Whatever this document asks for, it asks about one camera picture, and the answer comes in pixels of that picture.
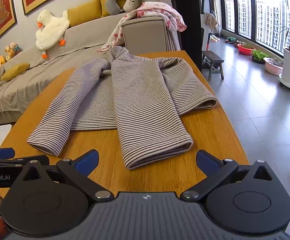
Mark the pink basin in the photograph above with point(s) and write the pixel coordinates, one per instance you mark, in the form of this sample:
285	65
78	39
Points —
272	67

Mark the red basin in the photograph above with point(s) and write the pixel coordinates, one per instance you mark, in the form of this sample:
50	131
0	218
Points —
245	50

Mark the small yellow cushion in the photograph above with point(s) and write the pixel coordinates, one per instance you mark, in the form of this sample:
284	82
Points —
14	71

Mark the white goose plush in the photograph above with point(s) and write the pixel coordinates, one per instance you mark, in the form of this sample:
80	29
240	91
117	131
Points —
51	30

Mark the green slippers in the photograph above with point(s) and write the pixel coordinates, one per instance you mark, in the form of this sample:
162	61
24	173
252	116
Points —
231	40

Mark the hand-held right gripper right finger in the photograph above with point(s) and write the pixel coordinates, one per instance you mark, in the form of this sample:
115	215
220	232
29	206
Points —
206	162

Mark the grey sofa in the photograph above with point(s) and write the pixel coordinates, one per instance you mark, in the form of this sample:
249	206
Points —
22	80

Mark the pink floral blanket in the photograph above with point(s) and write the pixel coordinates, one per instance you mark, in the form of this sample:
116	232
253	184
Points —
160	11

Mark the dark wooden stool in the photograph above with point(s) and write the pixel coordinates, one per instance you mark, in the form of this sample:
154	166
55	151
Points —
212	57

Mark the grey neck pillow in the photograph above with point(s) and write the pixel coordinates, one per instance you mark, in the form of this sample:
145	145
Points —
112	2

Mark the white slippers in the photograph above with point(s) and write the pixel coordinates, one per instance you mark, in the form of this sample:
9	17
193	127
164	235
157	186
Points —
214	38

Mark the colourful plush toy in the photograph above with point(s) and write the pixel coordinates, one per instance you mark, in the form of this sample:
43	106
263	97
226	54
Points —
12	51

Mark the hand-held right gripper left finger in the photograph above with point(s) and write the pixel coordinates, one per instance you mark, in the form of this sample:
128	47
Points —
86	163

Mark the black curtain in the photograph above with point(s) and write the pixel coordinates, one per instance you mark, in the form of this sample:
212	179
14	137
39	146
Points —
190	17

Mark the striped sweater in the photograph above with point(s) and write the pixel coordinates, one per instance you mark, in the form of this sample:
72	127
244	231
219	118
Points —
140	100

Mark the yellow chick plush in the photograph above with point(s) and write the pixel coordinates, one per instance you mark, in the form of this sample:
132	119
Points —
1	61

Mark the green plant tray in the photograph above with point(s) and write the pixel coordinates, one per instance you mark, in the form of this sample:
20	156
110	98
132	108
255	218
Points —
259	55

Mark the beige hanging garment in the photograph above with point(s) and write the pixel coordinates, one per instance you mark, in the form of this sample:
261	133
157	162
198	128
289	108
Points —
211	20

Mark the black window frame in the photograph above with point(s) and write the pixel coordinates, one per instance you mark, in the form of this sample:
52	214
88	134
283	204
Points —
253	10

